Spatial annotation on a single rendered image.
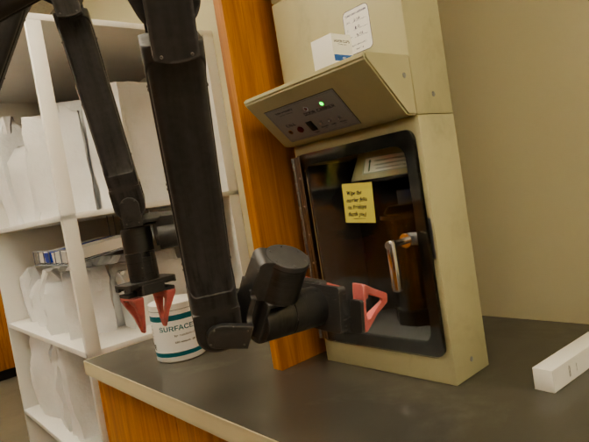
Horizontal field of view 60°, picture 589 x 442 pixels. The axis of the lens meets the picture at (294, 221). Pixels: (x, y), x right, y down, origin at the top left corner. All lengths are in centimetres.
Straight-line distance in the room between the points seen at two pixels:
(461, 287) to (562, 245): 38
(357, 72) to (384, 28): 13
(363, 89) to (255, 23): 40
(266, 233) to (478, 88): 62
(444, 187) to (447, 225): 7
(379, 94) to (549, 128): 51
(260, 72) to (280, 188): 26
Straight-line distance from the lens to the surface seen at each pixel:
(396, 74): 88
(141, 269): 103
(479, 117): 134
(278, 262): 63
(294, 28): 112
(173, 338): 136
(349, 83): 88
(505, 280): 136
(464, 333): 98
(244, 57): 115
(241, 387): 111
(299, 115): 99
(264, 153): 113
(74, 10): 97
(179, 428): 123
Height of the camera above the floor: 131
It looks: 3 degrees down
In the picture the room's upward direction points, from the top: 9 degrees counter-clockwise
